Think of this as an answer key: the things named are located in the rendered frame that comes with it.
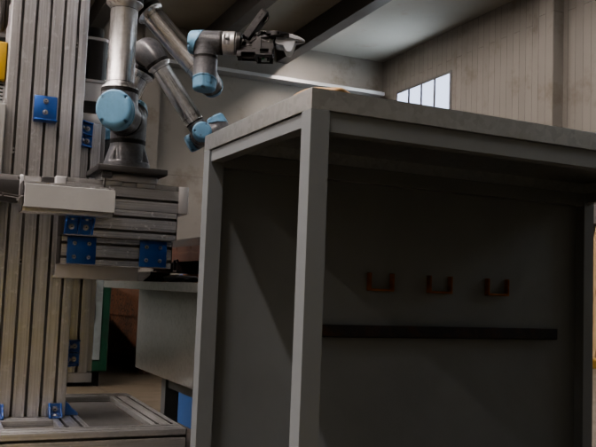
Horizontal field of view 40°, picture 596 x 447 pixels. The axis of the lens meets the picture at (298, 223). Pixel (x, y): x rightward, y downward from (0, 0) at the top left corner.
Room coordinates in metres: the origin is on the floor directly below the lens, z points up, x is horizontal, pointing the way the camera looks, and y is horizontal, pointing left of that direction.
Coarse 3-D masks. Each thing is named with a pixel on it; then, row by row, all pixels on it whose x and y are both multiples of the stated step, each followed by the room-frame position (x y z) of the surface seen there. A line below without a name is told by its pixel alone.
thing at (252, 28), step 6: (258, 12) 2.48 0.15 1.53; (264, 12) 2.48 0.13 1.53; (258, 18) 2.48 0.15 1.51; (264, 18) 2.48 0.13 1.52; (252, 24) 2.47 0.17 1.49; (258, 24) 2.47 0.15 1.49; (246, 30) 2.47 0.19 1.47; (252, 30) 2.47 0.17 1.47; (258, 30) 2.50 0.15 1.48; (246, 36) 2.47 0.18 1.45; (252, 36) 2.49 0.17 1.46
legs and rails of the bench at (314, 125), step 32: (288, 128) 1.60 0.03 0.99; (320, 128) 1.51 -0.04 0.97; (352, 128) 1.54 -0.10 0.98; (384, 128) 1.58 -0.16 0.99; (416, 128) 1.61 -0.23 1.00; (224, 160) 1.97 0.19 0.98; (320, 160) 1.51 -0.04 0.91; (544, 160) 1.76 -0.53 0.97; (576, 160) 1.80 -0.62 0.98; (320, 192) 1.51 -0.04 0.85; (320, 224) 1.51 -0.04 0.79; (320, 256) 1.51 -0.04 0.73; (320, 288) 1.51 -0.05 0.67; (320, 320) 1.52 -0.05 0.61; (320, 352) 1.52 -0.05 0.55
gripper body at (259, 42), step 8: (240, 32) 2.48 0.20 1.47; (256, 32) 2.47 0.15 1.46; (264, 32) 2.47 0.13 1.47; (240, 40) 2.48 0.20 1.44; (248, 40) 2.48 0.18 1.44; (256, 40) 2.46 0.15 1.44; (264, 40) 2.46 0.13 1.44; (272, 40) 2.47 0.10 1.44; (240, 48) 2.47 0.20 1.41; (248, 48) 2.47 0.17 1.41; (256, 48) 2.46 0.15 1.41; (264, 48) 2.46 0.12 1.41; (272, 48) 2.46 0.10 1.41; (240, 56) 2.47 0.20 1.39; (248, 56) 2.49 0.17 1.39; (256, 56) 2.47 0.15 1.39; (264, 56) 2.47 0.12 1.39; (272, 56) 2.47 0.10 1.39
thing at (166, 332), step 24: (144, 312) 3.57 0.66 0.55; (168, 312) 3.25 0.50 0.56; (192, 312) 2.98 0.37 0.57; (144, 336) 3.55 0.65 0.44; (168, 336) 3.24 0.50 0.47; (192, 336) 2.97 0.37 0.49; (144, 360) 3.53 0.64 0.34; (168, 360) 3.22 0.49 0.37; (192, 360) 2.95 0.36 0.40; (192, 384) 2.94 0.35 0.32
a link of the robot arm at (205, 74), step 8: (200, 56) 2.46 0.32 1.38; (208, 56) 2.47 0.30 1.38; (216, 56) 2.49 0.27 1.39; (200, 64) 2.46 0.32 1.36; (208, 64) 2.47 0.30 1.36; (216, 64) 2.49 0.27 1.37; (200, 72) 2.46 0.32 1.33; (208, 72) 2.47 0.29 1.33; (216, 72) 2.50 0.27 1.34; (192, 80) 2.49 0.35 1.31; (200, 80) 2.46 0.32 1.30; (208, 80) 2.47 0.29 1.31; (216, 80) 2.49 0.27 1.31; (192, 88) 2.50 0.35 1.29; (200, 88) 2.47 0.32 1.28; (208, 88) 2.47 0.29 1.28
